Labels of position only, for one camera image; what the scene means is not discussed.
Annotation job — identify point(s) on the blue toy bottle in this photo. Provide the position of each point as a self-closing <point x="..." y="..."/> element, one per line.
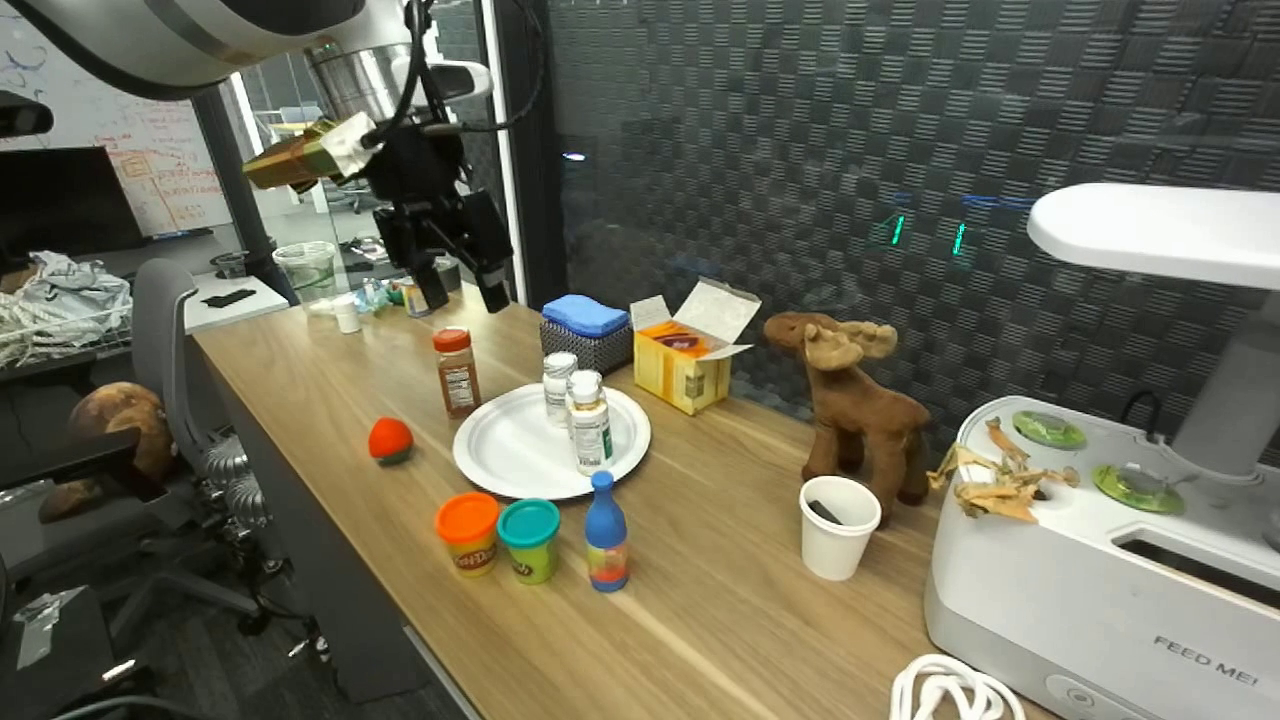
<point x="604" y="542"/>

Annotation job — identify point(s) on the crumpled white cloth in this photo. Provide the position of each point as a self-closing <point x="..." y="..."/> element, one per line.
<point x="63" y="304"/>

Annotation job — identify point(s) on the white planter machine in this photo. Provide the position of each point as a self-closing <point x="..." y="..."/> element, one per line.
<point x="1106" y="584"/>

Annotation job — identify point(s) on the dried brown roots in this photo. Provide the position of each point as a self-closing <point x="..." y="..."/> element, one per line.
<point x="992" y="482"/>

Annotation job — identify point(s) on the white paper plate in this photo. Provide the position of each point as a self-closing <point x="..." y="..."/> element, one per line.
<point x="512" y="454"/>

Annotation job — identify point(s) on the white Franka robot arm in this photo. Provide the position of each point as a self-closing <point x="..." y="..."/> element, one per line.
<point x="175" y="33"/>

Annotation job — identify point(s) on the brown plush toy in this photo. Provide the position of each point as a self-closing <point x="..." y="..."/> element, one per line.
<point x="120" y="420"/>

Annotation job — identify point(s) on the red ball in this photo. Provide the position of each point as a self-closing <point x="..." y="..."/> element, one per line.
<point x="389" y="441"/>

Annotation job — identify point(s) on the teal lid dough tub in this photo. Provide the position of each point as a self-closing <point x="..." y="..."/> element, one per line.
<point x="530" y="538"/>

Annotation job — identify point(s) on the small white cup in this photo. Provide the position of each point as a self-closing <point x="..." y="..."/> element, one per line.
<point x="345" y="317"/>

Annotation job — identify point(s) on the grey black office chair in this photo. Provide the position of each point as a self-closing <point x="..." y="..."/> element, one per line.
<point x="161" y="332"/>

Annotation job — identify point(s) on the small clear bottle white cap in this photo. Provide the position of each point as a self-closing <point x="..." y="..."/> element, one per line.
<point x="556" y="387"/>

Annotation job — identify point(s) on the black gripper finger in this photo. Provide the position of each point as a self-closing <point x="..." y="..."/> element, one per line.
<point x="439" y="281"/>
<point x="493" y="278"/>

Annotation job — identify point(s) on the green planter pod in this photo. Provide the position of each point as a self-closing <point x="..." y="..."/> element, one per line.
<point x="1137" y="484"/>
<point x="1051" y="426"/>

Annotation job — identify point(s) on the brown spice bottle orange cap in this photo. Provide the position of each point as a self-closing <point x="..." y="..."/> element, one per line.
<point x="458" y="379"/>

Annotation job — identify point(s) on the clear plastic container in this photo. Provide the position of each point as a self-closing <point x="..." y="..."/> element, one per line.
<point x="311" y="271"/>

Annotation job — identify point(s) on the yellow open cardboard box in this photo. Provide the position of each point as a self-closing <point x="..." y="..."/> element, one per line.
<point x="680" y="374"/>

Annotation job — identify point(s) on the black remote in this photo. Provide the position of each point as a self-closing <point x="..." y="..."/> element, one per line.
<point x="231" y="299"/>

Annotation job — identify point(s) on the brown moose plush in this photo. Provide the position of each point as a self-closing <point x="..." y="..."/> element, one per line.
<point x="863" y="404"/>

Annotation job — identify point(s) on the orange lid dough tub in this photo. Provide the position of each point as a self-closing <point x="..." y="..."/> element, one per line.
<point x="465" y="525"/>

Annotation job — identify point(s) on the white pill bottle with label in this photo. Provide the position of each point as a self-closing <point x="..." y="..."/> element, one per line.
<point x="590" y="426"/>

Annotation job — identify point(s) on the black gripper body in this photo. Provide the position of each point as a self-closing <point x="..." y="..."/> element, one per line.
<point x="424" y="184"/>

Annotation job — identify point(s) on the black box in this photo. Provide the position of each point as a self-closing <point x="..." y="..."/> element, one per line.
<point x="594" y="353"/>

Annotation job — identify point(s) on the white foam cup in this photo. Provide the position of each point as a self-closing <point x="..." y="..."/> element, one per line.
<point x="836" y="525"/>

